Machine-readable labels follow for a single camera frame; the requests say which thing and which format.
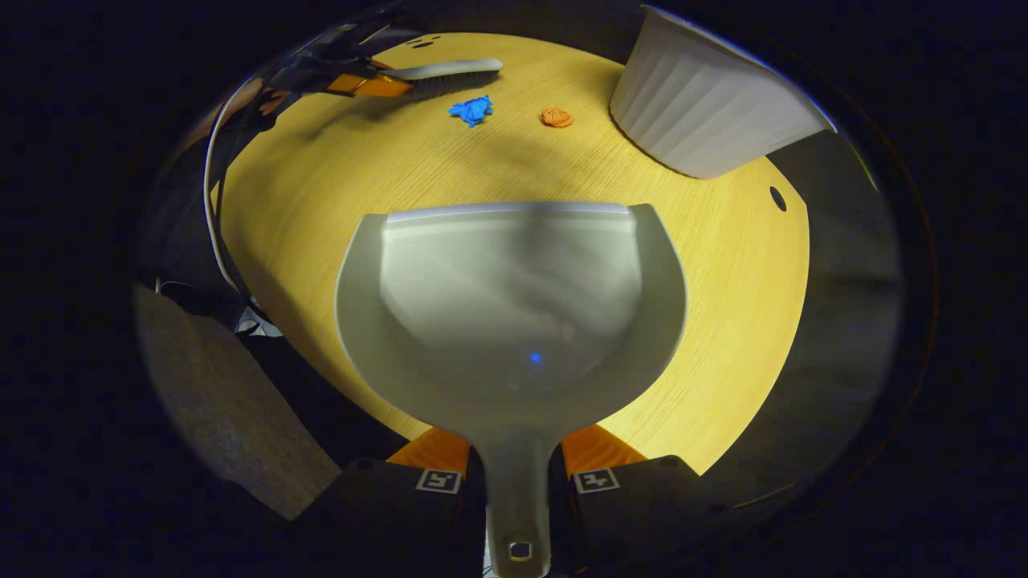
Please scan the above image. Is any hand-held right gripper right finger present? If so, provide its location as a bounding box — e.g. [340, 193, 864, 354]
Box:
[549, 423, 732, 578]

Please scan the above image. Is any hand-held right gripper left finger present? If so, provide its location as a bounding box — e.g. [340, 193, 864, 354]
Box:
[320, 425, 487, 578]

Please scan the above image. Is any small white broom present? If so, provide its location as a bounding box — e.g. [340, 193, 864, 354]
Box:
[377, 58, 504, 102]

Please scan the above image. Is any blue paper trash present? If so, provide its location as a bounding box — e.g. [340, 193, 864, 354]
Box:
[447, 95, 494, 128]

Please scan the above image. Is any white plastic dustpan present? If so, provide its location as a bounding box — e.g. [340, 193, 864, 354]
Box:
[335, 201, 689, 578]

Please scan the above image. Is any white ribbed garbage bin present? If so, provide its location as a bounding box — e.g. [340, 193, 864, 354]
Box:
[609, 6, 836, 179]

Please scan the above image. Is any wooden desktop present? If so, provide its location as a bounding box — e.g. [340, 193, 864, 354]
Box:
[210, 32, 810, 476]

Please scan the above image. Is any grey fabric surface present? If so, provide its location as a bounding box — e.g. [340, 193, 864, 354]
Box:
[135, 285, 342, 521]

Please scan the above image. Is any white cable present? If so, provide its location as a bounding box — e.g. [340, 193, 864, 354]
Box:
[203, 76, 278, 322]

